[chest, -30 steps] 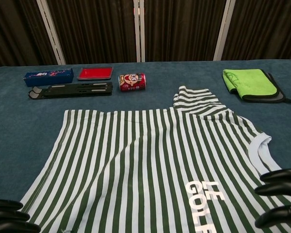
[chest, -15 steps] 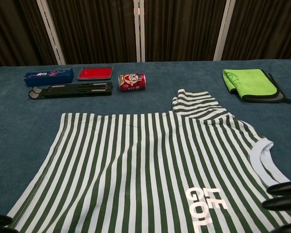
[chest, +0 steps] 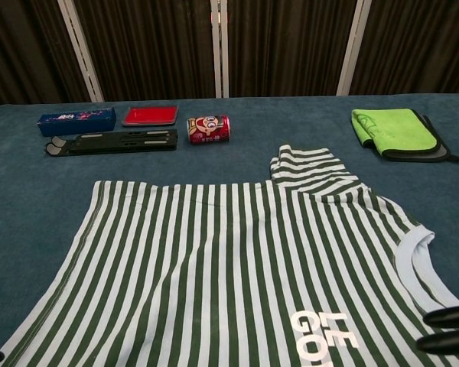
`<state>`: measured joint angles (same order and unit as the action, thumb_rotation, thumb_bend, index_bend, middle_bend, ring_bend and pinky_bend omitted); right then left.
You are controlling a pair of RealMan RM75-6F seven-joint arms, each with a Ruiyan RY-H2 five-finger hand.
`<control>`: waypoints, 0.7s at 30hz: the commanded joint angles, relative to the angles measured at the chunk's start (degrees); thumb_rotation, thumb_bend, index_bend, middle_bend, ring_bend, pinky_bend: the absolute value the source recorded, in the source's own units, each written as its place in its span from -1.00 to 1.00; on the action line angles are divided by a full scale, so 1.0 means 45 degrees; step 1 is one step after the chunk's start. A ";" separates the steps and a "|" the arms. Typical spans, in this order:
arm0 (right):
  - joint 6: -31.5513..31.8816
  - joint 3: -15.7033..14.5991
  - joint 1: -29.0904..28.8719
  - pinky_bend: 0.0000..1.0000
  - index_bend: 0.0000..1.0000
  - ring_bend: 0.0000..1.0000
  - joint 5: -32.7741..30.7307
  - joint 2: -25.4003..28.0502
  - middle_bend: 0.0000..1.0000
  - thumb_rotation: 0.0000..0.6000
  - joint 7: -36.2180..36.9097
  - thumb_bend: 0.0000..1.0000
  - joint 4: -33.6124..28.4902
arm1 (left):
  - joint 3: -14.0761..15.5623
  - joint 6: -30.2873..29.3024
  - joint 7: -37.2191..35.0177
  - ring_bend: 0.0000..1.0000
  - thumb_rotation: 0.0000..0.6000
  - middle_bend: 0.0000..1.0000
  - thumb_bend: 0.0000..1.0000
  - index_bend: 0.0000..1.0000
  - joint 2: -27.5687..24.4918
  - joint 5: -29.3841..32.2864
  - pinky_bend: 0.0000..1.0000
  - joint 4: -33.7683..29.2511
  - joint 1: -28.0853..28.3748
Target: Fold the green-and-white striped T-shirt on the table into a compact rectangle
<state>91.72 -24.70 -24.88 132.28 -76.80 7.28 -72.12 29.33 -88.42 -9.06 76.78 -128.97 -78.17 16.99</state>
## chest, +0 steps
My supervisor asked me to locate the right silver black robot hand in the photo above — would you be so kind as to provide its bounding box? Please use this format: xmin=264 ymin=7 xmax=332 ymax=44
xmin=416 ymin=305 xmax=459 ymax=355

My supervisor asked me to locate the green white striped t-shirt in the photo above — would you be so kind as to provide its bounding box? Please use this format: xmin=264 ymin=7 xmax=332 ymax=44
xmin=0 ymin=144 xmax=459 ymax=367

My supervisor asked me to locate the black folding stand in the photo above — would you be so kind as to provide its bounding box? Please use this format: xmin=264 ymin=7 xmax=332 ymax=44
xmin=44 ymin=128 xmax=179 ymax=158

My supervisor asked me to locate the blue table cover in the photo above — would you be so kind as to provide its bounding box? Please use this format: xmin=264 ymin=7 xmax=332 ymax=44
xmin=0 ymin=93 xmax=459 ymax=367

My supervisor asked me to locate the green grey microfiber cloth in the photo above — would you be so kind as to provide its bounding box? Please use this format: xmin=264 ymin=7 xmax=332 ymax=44
xmin=350 ymin=108 xmax=459 ymax=164

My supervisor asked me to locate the blue printed cardboard box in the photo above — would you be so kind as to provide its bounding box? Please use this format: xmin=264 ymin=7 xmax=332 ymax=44
xmin=37 ymin=106 xmax=118 ymax=138

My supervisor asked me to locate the dark brown curtain panel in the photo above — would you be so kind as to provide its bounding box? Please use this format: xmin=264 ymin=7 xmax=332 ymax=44
xmin=350 ymin=0 xmax=459 ymax=96
xmin=0 ymin=0 xmax=91 ymax=110
xmin=72 ymin=0 xmax=217 ymax=102
xmin=227 ymin=0 xmax=359 ymax=99

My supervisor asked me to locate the red rectangular tray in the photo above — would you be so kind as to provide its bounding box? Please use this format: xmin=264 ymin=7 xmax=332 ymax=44
xmin=121 ymin=105 xmax=180 ymax=128

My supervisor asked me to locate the red cartoon drink can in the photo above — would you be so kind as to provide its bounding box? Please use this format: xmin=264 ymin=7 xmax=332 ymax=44
xmin=186 ymin=115 xmax=230 ymax=145

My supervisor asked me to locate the white partition post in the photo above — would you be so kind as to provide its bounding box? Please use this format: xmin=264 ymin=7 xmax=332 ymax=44
xmin=335 ymin=0 xmax=373 ymax=96
xmin=209 ymin=0 xmax=230 ymax=99
xmin=56 ymin=0 xmax=105 ymax=102

